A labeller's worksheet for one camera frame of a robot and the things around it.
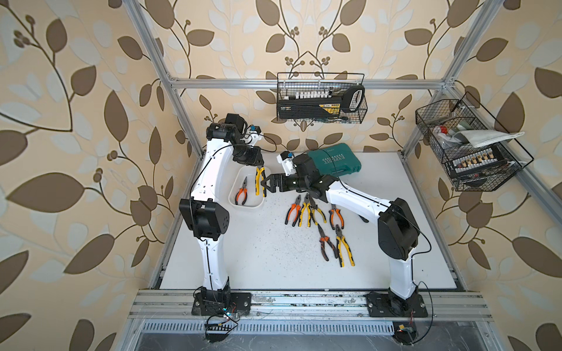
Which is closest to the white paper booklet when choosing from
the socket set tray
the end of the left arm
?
the socket set tray

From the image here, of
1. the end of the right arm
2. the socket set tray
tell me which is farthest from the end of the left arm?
the socket set tray

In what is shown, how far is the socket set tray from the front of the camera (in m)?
0.65

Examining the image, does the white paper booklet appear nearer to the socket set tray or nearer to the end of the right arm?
the socket set tray
